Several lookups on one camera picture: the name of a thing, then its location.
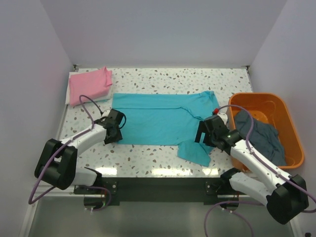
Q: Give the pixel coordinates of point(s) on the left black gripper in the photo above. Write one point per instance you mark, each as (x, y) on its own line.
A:
(117, 137)

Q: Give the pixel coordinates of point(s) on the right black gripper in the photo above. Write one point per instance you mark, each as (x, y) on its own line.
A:
(202, 128)

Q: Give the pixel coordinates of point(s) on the teal t shirt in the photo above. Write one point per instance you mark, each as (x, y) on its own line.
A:
(167, 120)

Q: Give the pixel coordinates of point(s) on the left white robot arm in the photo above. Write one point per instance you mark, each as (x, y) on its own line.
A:
(57, 164)

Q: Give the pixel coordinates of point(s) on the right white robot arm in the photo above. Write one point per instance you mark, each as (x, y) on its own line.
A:
(261, 189)

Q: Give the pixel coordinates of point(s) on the folded white t shirt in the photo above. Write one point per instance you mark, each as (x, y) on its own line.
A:
(70, 97)

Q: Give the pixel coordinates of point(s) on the folded pink t shirt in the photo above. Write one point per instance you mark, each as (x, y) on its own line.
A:
(89, 85)

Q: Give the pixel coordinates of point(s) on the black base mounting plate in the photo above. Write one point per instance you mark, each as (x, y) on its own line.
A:
(205, 190)

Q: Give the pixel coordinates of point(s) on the grey t shirt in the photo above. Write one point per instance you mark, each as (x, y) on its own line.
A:
(264, 138)

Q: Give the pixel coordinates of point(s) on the orange plastic basket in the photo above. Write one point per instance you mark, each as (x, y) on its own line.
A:
(271, 109)

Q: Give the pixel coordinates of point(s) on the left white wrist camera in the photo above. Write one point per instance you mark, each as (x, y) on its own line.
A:
(106, 113)

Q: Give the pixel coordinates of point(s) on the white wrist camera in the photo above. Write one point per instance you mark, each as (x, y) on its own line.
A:
(106, 113)
(222, 115)

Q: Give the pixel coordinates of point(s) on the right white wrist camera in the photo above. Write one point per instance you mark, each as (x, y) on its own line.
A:
(222, 115)

